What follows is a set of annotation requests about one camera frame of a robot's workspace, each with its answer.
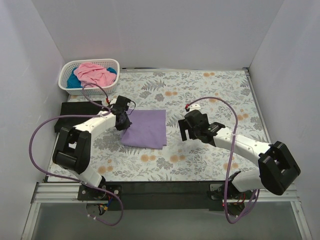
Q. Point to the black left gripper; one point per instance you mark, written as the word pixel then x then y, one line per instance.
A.
pixel 123 122

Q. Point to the teal t-shirt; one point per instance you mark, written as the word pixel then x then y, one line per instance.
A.
pixel 74 83

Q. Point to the purple t-shirt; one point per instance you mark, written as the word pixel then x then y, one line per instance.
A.
pixel 148 130

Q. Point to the floral patterned tablecloth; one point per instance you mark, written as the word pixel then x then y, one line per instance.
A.
pixel 225 96

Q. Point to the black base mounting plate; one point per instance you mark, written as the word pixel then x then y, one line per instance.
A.
pixel 167 195

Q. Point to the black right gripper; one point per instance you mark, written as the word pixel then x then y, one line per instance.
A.
pixel 186 128

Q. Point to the white plastic laundry basket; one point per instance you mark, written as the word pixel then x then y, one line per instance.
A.
pixel 68 67

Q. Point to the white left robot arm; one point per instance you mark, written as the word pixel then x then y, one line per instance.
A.
pixel 73 148

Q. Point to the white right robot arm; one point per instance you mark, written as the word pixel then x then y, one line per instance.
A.
pixel 277 168

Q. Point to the pink t-shirt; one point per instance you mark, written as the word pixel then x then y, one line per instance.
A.
pixel 90 75

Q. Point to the folded black t-shirt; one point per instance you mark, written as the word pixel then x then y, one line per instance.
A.
pixel 83 108

